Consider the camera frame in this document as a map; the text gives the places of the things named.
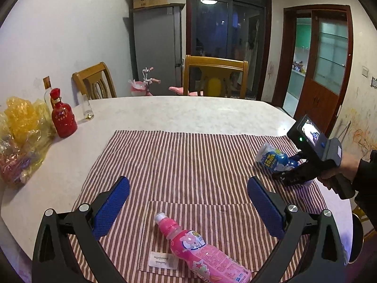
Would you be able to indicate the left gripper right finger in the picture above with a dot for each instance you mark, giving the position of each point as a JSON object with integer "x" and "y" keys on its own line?
{"x": 323, "y": 259}

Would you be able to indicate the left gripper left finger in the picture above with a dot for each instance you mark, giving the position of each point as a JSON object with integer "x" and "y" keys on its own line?
{"x": 54, "y": 259}

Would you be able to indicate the blue white drink bottle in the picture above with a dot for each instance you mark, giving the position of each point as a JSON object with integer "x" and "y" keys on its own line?
{"x": 274, "y": 159}

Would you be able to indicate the pink drink bottle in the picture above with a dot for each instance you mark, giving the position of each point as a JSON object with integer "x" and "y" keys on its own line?
{"x": 207, "y": 261}

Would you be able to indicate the black gold trash bin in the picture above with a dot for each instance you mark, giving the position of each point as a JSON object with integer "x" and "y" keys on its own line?
{"x": 358, "y": 239}

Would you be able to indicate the person's right hand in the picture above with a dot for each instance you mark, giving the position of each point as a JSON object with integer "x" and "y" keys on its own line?
{"x": 348, "y": 168}

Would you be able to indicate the right wooden chair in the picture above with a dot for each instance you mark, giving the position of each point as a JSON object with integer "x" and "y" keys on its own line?
{"x": 360, "y": 214}

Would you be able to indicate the wooden chair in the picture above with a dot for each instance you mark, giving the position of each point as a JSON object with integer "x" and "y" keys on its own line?
{"x": 215, "y": 76}
{"x": 95, "y": 82}
{"x": 360, "y": 214}

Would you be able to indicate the brown wooden kitchen door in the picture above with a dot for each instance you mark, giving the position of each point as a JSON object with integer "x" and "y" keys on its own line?
{"x": 329, "y": 65}

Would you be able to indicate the middle wooden chair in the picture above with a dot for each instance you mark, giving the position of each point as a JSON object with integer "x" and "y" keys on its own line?
{"x": 215, "y": 76}

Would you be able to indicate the red striped cloth mat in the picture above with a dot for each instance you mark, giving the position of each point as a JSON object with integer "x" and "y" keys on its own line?
{"x": 200, "y": 181}

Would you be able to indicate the yellow plastic bag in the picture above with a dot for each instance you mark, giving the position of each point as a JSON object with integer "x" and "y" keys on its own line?
{"x": 27, "y": 132}

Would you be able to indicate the small clear glass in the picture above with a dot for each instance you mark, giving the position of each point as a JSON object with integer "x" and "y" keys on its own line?
{"x": 86, "y": 108}

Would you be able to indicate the dark sliding glass door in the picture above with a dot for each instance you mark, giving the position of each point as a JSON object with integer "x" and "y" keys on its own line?
{"x": 232, "y": 29}

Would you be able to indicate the clear bottle with cork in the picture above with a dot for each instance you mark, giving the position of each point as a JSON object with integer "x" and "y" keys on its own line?
{"x": 48, "y": 89}

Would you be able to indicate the left wooden chair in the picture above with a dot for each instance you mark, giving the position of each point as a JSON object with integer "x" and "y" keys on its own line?
{"x": 95, "y": 82}

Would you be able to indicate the grey refrigerator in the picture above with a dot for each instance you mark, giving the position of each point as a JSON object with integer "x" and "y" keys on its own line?
{"x": 158, "y": 44}

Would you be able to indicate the wall sticker notice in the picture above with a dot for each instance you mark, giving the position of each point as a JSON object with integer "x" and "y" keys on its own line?
{"x": 374, "y": 82}

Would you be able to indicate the white wall switch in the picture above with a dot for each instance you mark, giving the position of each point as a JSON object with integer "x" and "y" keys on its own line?
{"x": 365, "y": 71}

